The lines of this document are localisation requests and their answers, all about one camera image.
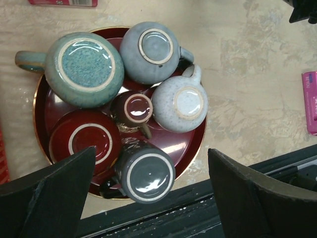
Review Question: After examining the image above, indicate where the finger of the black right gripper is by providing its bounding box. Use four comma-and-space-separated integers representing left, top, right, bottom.
289, 0, 317, 24

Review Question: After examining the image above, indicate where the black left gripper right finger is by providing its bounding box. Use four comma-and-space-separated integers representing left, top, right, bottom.
208, 149, 317, 238

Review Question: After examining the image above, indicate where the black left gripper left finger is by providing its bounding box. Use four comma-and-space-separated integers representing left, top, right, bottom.
0, 146, 96, 238

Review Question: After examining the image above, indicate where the red floral mug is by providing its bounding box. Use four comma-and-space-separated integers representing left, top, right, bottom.
49, 109, 122, 176

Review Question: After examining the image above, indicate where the dark grey mug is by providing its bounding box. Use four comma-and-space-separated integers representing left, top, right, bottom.
99, 137, 175, 204

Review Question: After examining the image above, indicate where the white speckled mug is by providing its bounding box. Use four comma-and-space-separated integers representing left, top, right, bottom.
151, 64, 208, 133

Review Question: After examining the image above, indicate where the teal glazed mug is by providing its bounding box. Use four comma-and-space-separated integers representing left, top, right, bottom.
15, 32, 124, 108

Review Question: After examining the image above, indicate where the grey-blue round mug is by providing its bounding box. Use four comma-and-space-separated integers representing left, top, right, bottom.
119, 21, 194, 85

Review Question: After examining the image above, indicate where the red plastic basket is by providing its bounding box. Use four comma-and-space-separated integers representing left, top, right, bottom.
0, 130, 10, 184

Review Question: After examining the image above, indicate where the pink flat box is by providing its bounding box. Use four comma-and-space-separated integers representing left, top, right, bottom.
302, 71, 317, 136

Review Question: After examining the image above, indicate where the small brown espresso cup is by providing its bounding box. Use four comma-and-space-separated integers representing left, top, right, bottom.
110, 91, 153, 139

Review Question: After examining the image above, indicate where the orange pink sponge box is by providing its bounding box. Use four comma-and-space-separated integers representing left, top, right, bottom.
28, 0, 98, 7

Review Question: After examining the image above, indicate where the black table front rail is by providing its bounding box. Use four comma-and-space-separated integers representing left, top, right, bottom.
75, 145, 317, 238

